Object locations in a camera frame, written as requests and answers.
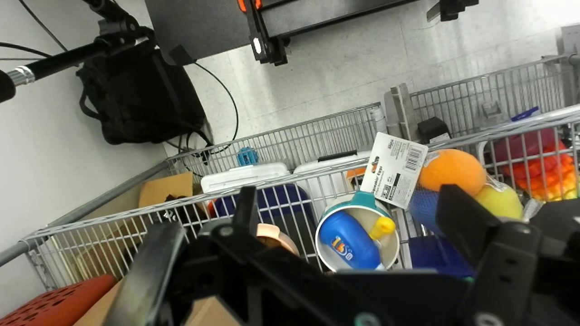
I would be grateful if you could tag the orange ball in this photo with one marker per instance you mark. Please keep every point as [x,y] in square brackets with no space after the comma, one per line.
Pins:
[453,173]

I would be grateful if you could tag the blue plastic box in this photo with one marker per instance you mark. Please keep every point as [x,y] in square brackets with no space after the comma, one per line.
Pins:
[437,260]

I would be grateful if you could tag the red orange toy pile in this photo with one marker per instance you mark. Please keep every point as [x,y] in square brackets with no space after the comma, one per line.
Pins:
[540,170]

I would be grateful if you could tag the small blue round object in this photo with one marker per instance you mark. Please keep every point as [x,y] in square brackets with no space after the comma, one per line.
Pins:
[247,157]

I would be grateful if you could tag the black backpack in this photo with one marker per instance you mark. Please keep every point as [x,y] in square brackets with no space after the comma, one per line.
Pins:
[145,97]

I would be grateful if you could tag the blue ball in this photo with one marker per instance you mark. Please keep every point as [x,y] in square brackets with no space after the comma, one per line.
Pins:
[426,211]

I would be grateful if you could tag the small cardboard box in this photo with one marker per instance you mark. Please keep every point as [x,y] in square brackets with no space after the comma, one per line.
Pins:
[165,190]

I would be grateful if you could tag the yellow ball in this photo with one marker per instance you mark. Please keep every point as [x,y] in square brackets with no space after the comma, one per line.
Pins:
[499,200]

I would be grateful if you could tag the blue toy bottle yellow cap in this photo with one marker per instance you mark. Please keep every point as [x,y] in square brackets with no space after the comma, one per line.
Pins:
[346,242]

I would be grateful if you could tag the large cardboard box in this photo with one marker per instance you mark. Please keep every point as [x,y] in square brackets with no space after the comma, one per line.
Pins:
[209,311]

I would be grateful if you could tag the white barcode tag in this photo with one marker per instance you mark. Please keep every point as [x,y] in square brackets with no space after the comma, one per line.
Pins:
[395,170]

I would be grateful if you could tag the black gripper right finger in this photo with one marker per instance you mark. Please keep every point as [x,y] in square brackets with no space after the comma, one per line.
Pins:
[508,266]

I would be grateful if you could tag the white teal bowl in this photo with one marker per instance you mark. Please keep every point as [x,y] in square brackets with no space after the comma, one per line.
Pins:
[386,255]

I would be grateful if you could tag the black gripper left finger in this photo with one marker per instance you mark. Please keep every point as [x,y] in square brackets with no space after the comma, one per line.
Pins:
[154,273]

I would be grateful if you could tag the black adapter white label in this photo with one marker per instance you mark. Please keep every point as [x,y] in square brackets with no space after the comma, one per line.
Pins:
[433,130]

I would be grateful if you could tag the orange basket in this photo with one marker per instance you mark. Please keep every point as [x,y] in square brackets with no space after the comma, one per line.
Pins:
[55,305]

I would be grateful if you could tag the black camera stand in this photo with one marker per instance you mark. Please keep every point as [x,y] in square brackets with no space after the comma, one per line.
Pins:
[66,57]

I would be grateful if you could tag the white plastic container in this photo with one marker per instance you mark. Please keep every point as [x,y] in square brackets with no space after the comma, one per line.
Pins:
[328,182]
[247,177]

